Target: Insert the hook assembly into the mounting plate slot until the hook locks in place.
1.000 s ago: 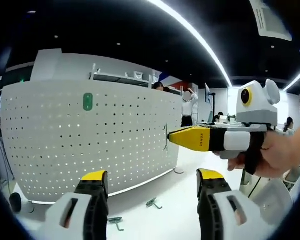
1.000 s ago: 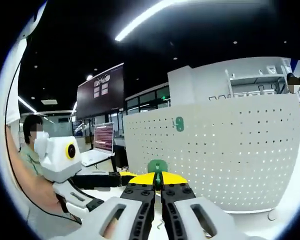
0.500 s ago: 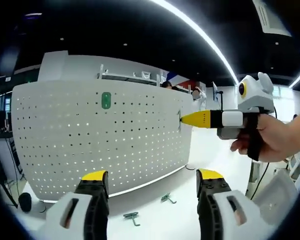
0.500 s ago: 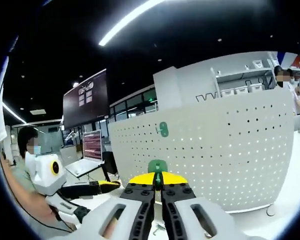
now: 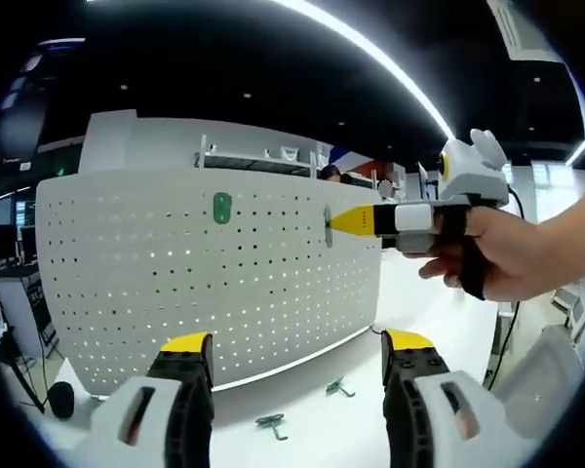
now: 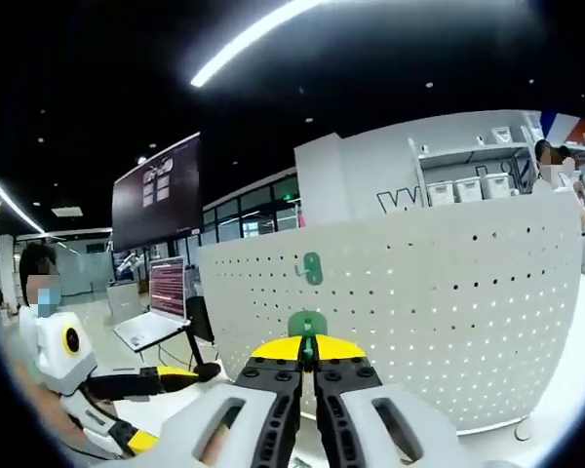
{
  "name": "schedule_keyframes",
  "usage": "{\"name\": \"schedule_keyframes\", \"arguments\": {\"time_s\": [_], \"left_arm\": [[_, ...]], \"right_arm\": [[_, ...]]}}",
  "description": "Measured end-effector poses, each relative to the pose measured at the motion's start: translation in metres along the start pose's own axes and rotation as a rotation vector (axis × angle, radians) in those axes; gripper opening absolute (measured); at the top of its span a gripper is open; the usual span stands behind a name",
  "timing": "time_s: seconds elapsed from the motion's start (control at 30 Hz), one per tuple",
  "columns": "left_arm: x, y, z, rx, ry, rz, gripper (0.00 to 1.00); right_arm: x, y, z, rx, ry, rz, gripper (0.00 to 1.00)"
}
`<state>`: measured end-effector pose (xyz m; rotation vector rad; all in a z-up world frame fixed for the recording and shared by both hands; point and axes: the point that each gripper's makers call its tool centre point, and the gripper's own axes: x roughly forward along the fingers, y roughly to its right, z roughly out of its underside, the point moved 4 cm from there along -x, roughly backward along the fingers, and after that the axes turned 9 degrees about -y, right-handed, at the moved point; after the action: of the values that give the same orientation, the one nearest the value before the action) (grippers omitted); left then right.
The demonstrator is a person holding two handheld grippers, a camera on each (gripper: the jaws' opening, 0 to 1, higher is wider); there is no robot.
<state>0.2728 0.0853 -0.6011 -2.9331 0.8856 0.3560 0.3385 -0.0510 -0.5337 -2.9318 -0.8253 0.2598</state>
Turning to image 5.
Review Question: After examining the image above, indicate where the black hand strap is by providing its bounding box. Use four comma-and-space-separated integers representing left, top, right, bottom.
436, 207, 488, 302

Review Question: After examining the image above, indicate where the white perforated mounting plate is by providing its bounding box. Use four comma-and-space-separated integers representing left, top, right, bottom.
34, 168, 384, 394

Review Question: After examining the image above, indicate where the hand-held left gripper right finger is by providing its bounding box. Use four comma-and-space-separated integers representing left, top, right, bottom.
380, 329, 537, 468

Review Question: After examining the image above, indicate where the white metal shelf rack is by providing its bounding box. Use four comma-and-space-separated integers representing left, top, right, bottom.
193, 135, 333, 180

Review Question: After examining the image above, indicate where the white chest-worn device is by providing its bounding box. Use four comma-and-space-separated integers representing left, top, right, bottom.
486, 0, 563, 65

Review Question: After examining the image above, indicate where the black cylindrical cap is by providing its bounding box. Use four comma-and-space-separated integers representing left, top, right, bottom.
47, 381, 76, 421

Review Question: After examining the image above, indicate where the long ceiling strip light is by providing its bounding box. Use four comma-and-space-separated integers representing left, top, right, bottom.
267, 0, 457, 143

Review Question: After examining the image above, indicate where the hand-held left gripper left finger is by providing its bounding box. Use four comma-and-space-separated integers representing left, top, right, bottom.
90, 331, 215, 468

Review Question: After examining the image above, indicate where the grey mesh office chair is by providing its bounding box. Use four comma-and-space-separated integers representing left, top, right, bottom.
485, 322, 584, 433

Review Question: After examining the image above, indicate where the person's right hand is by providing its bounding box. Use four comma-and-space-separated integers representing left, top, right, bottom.
417, 202, 566, 303

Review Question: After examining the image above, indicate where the large dark wall screen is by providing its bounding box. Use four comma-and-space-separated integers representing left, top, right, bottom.
0, 38, 87, 170

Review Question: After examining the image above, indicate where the black tripod stand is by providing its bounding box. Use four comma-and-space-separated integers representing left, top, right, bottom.
0, 324, 48, 415

